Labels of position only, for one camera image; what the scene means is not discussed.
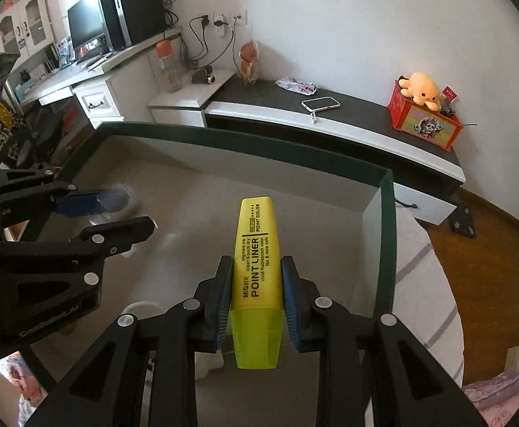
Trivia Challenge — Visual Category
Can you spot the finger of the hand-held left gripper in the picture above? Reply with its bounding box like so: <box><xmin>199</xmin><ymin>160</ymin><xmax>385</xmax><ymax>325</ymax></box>
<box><xmin>0</xmin><ymin>169</ymin><xmax>133</xmax><ymax>221</ymax></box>
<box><xmin>0</xmin><ymin>216</ymin><xmax>156</xmax><ymax>296</ymax></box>

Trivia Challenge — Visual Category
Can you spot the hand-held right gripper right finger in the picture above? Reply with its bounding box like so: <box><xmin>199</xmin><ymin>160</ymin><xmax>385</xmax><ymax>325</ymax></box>
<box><xmin>281</xmin><ymin>255</ymin><xmax>487</xmax><ymax>427</ymax></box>

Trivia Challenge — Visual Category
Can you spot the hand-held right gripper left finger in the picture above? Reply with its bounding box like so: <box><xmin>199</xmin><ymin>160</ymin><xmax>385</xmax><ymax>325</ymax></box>
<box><xmin>23</xmin><ymin>255</ymin><xmax>234</xmax><ymax>427</ymax></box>

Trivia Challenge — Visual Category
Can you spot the clear small bottle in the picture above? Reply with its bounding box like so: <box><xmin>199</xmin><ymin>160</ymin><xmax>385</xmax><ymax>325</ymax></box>
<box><xmin>88</xmin><ymin>181</ymin><xmax>147</xmax><ymax>227</ymax></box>

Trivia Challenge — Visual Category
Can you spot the yellow highlighter pen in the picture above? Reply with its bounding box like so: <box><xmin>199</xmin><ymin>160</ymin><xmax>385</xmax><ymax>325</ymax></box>
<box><xmin>229</xmin><ymin>196</ymin><xmax>285</xmax><ymax>370</ymax></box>

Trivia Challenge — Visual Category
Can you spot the dark green cardboard box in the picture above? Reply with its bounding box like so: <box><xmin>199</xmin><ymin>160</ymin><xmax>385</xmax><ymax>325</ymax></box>
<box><xmin>17</xmin><ymin>121</ymin><xmax>397</xmax><ymax>427</ymax></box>

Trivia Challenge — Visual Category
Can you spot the office chair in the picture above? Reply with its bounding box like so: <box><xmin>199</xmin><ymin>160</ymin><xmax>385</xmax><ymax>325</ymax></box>
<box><xmin>23</xmin><ymin>98</ymin><xmax>96</xmax><ymax>172</ymax></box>

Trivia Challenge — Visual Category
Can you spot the black printed bag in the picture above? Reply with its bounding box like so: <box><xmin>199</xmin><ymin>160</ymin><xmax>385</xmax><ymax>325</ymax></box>
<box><xmin>0</xmin><ymin>101</ymin><xmax>34</xmax><ymax>168</ymax></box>

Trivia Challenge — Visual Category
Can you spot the white desk drawer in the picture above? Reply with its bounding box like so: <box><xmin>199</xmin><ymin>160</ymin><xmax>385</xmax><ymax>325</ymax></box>
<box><xmin>73</xmin><ymin>82</ymin><xmax>123</xmax><ymax>119</ymax></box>

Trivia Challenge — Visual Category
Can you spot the striped bed sheet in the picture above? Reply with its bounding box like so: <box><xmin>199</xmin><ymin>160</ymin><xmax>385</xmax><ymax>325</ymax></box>
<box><xmin>392</xmin><ymin>207</ymin><xmax>466</xmax><ymax>390</ymax></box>

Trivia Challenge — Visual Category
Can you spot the white computer desk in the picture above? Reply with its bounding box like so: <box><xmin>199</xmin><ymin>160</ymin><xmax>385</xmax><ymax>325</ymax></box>
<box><xmin>8</xmin><ymin>27</ymin><xmax>183</xmax><ymax>131</ymax></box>

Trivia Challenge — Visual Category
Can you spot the white side cabinet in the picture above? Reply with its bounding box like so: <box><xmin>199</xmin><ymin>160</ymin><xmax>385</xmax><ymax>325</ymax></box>
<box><xmin>148</xmin><ymin>68</ymin><xmax>236</xmax><ymax>127</ymax></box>

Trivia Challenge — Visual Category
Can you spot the orange-lid clear bottle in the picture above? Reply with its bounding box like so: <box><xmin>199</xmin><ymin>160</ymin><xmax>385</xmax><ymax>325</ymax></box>
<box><xmin>155</xmin><ymin>40</ymin><xmax>183</xmax><ymax>93</ymax></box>

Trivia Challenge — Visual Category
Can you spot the black copper cylinder device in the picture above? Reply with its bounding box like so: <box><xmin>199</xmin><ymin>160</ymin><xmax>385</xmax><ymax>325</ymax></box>
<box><xmin>190</xmin><ymin>66</ymin><xmax>216</xmax><ymax>85</ymax></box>

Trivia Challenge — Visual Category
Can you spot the black computer monitor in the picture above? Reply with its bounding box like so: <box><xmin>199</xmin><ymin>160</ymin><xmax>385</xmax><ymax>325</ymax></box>
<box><xmin>67</xmin><ymin>0</ymin><xmax>109</xmax><ymax>51</ymax></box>

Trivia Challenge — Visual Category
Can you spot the white glass-door cabinet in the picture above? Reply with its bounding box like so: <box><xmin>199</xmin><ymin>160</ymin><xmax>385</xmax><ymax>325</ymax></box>
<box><xmin>0</xmin><ymin>0</ymin><xmax>56</xmax><ymax>60</ymax></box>

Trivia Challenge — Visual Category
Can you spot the black-top white bench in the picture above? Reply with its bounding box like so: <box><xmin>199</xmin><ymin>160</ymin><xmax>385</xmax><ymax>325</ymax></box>
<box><xmin>205</xmin><ymin>79</ymin><xmax>466</xmax><ymax>226</ymax></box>

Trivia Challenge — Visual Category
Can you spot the black computer tower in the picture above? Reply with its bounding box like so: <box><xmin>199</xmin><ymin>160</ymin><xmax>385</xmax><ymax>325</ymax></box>
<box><xmin>98</xmin><ymin>0</ymin><xmax>168</xmax><ymax>51</ymax></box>

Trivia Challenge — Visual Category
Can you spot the phone in white case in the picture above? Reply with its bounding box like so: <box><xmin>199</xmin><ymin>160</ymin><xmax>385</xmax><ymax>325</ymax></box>
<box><xmin>302</xmin><ymin>96</ymin><xmax>341</xmax><ymax>124</ymax></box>

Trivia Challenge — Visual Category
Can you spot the orange snack bag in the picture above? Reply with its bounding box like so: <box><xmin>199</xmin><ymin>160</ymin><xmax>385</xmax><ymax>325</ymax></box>
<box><xmin>239</xmin><ymin>27</ymin><xmax>261</xmax><ymax>86</ymax></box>

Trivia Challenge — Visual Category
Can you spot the patterned tissue packet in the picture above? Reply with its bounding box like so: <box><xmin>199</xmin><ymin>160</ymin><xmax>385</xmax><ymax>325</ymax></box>
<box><xmin>276</xmin><ymin>75</ymin><xmax>318</xmax><ymax>95</ymax></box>

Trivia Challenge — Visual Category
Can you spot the red storage box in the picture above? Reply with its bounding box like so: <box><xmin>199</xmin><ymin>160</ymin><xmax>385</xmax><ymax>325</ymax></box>
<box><xmin>387</xmin><ymin>80</ymin><xmax>464</xmax><ymax>151</ymax></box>

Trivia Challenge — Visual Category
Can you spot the pink patterned blanket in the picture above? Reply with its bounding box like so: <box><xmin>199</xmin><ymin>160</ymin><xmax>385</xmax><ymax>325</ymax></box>
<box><xmin>462</xmin><ymin>367</ymin><xmax>519</xmax><ymax>427</ymax></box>

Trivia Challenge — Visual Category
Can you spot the orange plush octopus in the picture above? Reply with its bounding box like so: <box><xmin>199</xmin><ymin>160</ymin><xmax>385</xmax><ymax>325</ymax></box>
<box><xmin>397</xmin><ymin>72</ymin><xmax>443</xmax><ymax>110</ymax></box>

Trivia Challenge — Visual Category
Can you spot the black floor bracket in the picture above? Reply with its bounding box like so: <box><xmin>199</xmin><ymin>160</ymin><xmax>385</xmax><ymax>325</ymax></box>
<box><xmin>449</xmin><ymin>207</ymin><xmax>478</xmax><ymax>237</ymax></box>

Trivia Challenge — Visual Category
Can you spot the black power cable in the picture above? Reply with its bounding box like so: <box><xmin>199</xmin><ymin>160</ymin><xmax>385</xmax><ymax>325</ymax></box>
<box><xmin>190</xmin><ymin>15</ymin><xmax>212</xmax><ymax>62</ymax></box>
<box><xmin>208</xmin><ymin>15</ymin><xmax>242</xmax><ymax>67</ymax></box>

